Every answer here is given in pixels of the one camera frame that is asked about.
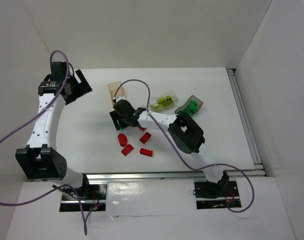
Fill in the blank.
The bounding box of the long lime brick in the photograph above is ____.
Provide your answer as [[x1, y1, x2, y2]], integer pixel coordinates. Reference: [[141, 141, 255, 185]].
[[157, 97, 166, 105]]

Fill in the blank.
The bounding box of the clear plastic container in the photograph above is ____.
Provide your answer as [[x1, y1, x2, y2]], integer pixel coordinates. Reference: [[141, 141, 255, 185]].
[[149, 90, 179, 113]]

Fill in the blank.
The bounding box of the lime sloped brick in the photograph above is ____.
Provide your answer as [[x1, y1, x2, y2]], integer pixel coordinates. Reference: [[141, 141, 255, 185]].
[[166, 95, 172, 102]]

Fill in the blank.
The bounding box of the smoky grey container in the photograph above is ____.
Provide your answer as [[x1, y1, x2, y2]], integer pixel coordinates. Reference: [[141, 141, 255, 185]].
[[174, 95, 204, 117]]

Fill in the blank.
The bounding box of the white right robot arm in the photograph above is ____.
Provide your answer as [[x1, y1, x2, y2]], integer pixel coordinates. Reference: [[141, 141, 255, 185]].
[[110, 96, 229, 199]]

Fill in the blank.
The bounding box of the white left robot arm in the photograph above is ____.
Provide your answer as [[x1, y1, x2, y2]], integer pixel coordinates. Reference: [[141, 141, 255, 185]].
[[15, 61, 92, 188]]

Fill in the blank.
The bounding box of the red rounded brick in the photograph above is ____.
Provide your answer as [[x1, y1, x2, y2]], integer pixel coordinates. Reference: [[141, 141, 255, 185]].
[[117, 133, 128, 147]]

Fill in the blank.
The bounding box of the red square brick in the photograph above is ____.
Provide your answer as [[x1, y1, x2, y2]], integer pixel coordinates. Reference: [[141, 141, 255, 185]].
[[139, 132, 151, 144]]

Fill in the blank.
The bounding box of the red sloped brick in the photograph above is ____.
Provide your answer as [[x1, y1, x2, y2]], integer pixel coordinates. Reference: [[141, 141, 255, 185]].
[[121, 144, 134, 157]]

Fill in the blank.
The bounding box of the red long flat brick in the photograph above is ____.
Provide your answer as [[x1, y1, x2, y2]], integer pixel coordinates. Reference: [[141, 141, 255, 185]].
[[140, 148, 153, 157]]

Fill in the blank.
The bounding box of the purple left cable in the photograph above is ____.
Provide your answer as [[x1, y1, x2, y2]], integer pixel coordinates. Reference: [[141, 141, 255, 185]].
[[0, 50, 88, 236]]

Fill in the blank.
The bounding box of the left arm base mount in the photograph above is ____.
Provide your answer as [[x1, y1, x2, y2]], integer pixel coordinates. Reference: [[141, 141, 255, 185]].
[[59, 183, 107, 213]]

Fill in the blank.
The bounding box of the aluminium rail front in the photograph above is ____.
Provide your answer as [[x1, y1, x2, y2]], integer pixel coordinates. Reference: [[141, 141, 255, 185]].
[[87, 169, 266, 183]]

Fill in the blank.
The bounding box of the aluminium rail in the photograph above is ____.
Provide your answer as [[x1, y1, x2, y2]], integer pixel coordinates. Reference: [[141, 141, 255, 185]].
[[87, 169, 266, 183], [226, 68, 267, 177]]

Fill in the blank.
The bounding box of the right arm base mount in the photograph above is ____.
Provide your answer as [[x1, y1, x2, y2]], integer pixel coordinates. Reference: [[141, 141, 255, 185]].
[[192, 180, 242, 210]]

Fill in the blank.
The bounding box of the aluminium rail right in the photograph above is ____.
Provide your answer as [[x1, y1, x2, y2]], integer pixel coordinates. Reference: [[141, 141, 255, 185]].
[[226, 68, 267, 177]]

